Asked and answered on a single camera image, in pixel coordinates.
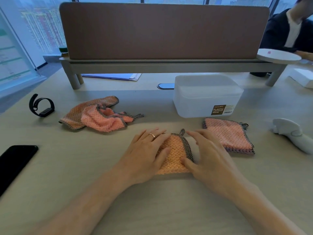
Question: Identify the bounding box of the person's left hand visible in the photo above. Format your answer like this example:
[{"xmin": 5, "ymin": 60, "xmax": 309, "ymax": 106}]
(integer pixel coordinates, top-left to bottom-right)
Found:
[{"xmin": 115, "ymin": 128, "xmax": 172, "ymax": 187}]

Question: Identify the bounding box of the person's right hand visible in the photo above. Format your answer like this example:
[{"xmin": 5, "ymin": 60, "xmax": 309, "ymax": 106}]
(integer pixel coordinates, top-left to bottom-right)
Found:
[{"xmin": 183, "ymin": 129, "xmax": 242, "ymax": 192}]

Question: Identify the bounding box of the orange waffle cloth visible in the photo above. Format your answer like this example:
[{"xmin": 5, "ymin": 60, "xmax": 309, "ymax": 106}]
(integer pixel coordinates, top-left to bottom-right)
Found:
[{"xmin": 156, "ymin": 129, "xmax": 195, "ymax": 174}]

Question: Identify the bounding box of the person's left forearm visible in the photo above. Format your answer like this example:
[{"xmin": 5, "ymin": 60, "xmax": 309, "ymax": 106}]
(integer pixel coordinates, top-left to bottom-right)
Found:
[{"xmin": 29, "ymin": 166, "xmax": 137, "ymax": 235}]

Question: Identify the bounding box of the person's right forearm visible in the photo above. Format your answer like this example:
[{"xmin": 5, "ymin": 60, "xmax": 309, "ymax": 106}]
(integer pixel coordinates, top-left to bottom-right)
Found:
[{"xmin": 216, "ymin": 177, "xmax": 307, "ymax": 235}]

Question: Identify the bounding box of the folded pink waffle cloth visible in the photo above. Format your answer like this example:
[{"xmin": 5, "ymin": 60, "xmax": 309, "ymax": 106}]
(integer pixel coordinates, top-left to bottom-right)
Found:
[{"xmin": 202, "ymin": 117, "xmax": 255, "ymax": 155}]

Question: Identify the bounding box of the crumpled pink waffle cloth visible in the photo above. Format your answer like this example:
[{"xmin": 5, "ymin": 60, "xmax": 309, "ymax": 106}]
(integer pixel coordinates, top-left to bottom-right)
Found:
[{"xmin": 81, "ymin": 104, "xmax": 144, "ymax": 132}]

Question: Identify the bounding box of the translucent white plastic container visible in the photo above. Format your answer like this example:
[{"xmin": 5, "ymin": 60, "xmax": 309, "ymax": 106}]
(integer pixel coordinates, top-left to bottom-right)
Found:
[{"xmin": 173, "ymin": 75, "xmax": 244, "ymax": 118}]

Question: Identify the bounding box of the crumpled brown-orange waffle cloth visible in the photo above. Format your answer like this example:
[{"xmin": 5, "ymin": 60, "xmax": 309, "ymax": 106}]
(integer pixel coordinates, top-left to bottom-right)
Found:
[{"xmin": 58, "ymin": 96, "xmax": 120, "ymax": 130}]

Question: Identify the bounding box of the grey divider stand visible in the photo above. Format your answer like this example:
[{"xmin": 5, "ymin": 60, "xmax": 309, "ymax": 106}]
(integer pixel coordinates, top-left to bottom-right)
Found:
[{"xmin": 59, "ymin": 56, "xmax": 288, "ymax": 90}]

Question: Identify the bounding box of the white handheld controller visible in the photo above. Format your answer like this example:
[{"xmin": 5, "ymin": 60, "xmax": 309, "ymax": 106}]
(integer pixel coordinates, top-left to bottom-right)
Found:
[{"xmin": 271, "ymin": 118, "xmax": 313, "ymax": 155}]

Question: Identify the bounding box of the black smartwatch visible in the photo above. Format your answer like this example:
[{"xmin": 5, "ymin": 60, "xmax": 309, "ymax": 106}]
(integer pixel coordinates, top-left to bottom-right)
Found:
[{"xmin": 29, "ymin": 94, "xmax": 55, "ymax": 118}]

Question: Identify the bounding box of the white round tray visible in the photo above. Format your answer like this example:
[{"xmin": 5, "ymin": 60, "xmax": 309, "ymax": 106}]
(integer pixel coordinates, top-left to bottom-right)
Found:
[{"xmin": 256, "ymin": 48, "xmax": 302, "ymax": 63}]

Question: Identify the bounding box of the brown desk divider panel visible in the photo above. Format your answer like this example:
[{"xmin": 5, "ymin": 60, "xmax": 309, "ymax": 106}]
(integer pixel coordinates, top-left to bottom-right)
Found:
[{"xmin": 59, "ymin": 2, "xmax": 270, "ymax": 60}]

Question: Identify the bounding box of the white flat box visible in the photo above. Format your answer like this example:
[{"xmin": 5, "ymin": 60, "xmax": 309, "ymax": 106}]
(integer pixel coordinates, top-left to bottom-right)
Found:
[{"xmin": 288, "ymin": 68, "xmax": 313, "ymax": 89}]

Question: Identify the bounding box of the black smartphone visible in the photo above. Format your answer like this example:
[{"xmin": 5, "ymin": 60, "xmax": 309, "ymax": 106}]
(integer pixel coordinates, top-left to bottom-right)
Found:
[{"xmin": 0, "ymin": 145, "xmax": 39, "ymax": 197}]

